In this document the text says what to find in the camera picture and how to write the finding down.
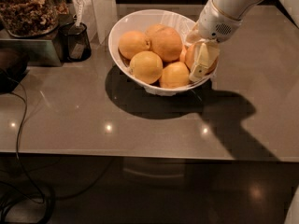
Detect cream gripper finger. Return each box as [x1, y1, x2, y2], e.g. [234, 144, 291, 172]
[185, 23, 202, 44]
[189, 41, 220, 82]

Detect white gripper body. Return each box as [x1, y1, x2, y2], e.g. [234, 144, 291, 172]
[197, 0, 242, 43]

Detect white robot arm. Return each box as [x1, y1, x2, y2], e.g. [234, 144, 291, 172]
[186, 0, 299, 44]

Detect white oval bowl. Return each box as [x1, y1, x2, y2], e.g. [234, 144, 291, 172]
[107, 8, 218, 97]

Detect small hidden orange wedge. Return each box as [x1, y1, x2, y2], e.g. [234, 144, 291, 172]
[179, 45, 188, 63]

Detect large orange at centre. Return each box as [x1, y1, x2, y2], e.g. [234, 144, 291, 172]
[150, 26, 183, 63]

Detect yellow orange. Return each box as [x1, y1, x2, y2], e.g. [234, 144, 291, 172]
[129, 51, 164, 84]
[159, 62, 190, 89]

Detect yellow orange at front left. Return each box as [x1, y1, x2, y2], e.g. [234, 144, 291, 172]
[129, 51, 164, 84]

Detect white tag in cup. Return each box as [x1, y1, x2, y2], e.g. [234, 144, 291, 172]
[75, 0, 84, 28]

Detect black mesh pen cup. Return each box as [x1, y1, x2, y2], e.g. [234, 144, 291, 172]
[58, 22, 92, 62]

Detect steel box stand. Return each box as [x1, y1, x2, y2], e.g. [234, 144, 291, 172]
[0, 14, 74, 68]

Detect glass jar of walnuts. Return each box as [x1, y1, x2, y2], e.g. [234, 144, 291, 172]
[0, 0, 59, 38]

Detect black cable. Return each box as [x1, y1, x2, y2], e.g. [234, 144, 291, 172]
[0, 77, 116, 224]

